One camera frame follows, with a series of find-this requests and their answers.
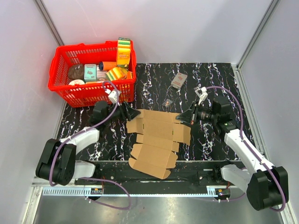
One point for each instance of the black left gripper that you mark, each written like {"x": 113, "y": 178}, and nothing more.
{"x": 126, "y": 112}

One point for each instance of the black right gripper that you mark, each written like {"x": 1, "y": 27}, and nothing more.
{"x": 188, "y": 113}

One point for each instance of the brown cardboard box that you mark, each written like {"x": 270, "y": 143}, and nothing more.
{"x": 158, "y": 137}

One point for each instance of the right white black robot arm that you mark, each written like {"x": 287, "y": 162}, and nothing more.
{"x": 264, "y": 184}

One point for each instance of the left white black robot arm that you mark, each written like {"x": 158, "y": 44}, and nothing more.
{"x": 57, "y": 163}

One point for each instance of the grey card box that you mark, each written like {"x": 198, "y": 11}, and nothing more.
{"x": 178, "y": 80}

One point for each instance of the pink white flat box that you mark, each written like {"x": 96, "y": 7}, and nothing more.
{"x": 100, "y": 75}

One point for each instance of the teal small box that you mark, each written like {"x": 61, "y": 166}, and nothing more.
{"x": 90, "y": 72}

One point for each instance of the small clear packet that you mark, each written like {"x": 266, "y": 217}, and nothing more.
{"x": 167, "y": 103}

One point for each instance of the orange snack packet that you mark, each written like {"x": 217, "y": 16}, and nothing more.
{"x": 129, "y": 75}

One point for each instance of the lying yellow green sponge pack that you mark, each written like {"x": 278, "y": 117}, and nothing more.
{"x": 116, "y": 73}

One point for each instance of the red plastic shopping basket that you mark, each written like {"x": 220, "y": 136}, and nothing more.
{"x": 69, "y": 55}

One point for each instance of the orange cylinder can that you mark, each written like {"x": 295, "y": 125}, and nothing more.
{"x": 106, "y": 66}

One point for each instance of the white round tape roll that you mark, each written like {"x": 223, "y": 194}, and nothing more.
{"x": 76, "y": 82}

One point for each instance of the tall yellow green sponge pack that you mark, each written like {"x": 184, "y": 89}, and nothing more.
{"x": 123, "y": 52}

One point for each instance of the brown round bread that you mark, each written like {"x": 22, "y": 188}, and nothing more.
{"x": 76, "y": 71}

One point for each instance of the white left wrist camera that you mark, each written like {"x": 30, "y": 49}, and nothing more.
{"x": 112, "y": 95}

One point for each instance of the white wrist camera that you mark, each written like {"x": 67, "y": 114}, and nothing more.
{"x": 201, "y": 93}
{"x": 112, "y": 95}

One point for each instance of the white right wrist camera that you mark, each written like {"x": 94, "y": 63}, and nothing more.
{"x": 201, "y": 93}

